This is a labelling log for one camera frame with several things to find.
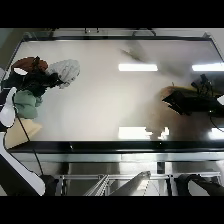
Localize light grey garment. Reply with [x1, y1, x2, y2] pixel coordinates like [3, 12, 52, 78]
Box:
[47, 59, 81, 90]

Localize green garment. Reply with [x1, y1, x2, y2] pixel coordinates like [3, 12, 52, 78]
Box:
[13, 89, 44, 120]

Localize cream garment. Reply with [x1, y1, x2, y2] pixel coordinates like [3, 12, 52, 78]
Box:
[4, 117, 43, 150]

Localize red-brown garment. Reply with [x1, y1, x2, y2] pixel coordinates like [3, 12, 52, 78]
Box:
[12, 56, 49, 76]

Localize silver frame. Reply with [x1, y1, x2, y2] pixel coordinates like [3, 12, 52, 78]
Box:
[53, 161, 223, 197]

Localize black cable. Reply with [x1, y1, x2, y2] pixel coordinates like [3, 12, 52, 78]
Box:
[208, 113, 224, 133]
[15, 114, 45, 177]

